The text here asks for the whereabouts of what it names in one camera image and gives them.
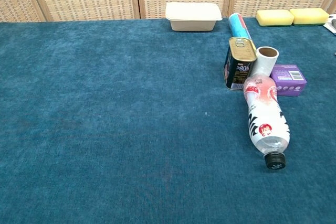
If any white paper roll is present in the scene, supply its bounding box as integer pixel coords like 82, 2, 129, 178
250, 47, 279, 77

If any blue table cloth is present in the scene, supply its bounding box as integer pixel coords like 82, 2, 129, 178
0, 16, 336, 224

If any beige lidded food container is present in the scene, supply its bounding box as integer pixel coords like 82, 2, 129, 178
165, 2, 223, 32

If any gold lidded luncheon meat can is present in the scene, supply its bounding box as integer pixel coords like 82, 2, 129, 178
223, 37, 258, 91

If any blue cling wrap roll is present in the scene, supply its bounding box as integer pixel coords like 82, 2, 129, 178
227, 13, 257, 49

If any white red plastic bottle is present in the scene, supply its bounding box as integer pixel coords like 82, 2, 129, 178
243, 73, 291, 170

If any small purple box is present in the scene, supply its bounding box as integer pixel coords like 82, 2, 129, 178
270, 63, 308, 97

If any yellow sponge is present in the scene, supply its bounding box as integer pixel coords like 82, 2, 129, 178
289, 8, 329, 27
256, 9, 295, 27

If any correction tape blister pack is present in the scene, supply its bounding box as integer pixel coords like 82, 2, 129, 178
323, 13, 336, 36

